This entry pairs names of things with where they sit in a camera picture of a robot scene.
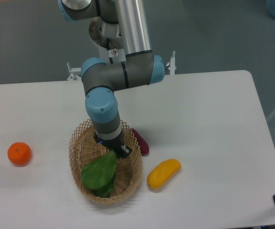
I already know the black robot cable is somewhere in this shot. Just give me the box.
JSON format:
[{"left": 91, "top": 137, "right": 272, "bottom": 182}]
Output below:
[{"left": 105, "top": 38, "right": 114, "bottom": 64}]

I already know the yellow mango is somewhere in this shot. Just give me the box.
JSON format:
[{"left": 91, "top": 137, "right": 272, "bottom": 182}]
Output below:
[{"left": 147, "top": 159, "right": 182, "bottom": 190}]

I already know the orange tangerine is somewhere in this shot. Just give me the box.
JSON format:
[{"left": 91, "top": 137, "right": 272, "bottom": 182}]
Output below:
[{"left": 7, "top": 142, "right": 32, "bottom": 166}]

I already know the green bok choy vegetable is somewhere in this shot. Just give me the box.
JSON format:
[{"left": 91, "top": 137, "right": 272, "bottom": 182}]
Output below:
[{"left": 81, "top": 150, "right": 118, "bottom": 198}]

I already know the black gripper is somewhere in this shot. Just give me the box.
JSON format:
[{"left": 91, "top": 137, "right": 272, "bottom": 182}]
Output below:
[{"left": 93, "top": 131, "right": 132, "bottom": 158}]

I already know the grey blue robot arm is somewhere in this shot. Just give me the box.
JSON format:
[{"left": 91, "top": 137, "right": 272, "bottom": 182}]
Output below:
[{"left": 58, "top": 0, "right": 165, "bottom": 158}]

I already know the purple sweet potato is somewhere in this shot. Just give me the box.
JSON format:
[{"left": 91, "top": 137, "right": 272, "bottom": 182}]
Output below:
[{"left": 131, "top": 128, "right": 150, "bottom": 156}]

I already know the woven wicker basket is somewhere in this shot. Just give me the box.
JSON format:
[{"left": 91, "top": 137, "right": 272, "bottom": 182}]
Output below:
[{"left": 69, "top": 119, "right": 143, "bottom": 205}]

